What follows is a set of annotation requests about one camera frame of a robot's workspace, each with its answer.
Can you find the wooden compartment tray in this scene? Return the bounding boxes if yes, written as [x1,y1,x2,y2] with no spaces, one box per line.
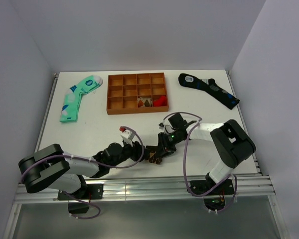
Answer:
[106,72,169,115]

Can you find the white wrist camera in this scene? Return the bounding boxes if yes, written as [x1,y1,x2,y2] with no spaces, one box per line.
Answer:
[119,126,136,146]
[159,121,166,130]

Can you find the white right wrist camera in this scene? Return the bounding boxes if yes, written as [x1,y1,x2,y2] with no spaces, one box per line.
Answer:
[159,121,166,130]

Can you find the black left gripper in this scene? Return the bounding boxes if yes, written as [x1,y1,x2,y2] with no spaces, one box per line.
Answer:
[108,138,150,168]

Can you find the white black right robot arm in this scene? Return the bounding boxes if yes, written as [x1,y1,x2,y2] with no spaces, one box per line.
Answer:
[149,112,256,194]

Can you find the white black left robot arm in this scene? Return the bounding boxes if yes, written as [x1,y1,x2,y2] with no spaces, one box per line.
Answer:
[18,141,149,199]

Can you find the rolled orange green argyle sock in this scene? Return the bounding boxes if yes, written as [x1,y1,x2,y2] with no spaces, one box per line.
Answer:
[138,97,152,108]

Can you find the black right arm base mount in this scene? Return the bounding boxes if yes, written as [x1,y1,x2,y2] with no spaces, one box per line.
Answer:
[190,177,237,211]

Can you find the brown argyle sock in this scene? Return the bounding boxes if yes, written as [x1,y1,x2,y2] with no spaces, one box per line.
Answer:
[144,145,164,165]

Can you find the mint green patterned sock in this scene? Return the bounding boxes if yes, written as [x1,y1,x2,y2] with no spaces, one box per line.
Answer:
[59,75,103,123]

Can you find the aluminium table edge rail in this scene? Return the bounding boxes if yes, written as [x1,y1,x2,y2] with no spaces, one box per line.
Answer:
[13,175,275,204]

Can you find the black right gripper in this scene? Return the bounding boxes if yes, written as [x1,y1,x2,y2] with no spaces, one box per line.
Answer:
[155,129,183,159]

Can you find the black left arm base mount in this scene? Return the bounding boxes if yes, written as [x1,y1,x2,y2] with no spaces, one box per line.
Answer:
[57,184,104,220]

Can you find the black blue sports sock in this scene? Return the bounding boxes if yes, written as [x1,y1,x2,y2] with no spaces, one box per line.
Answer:
[178,73,240,110]

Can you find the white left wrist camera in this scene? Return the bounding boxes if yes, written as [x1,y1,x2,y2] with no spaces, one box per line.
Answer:
[119,126,136,146]

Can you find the rolled red sock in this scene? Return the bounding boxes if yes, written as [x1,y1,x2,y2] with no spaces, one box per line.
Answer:
[153,95,167,107]

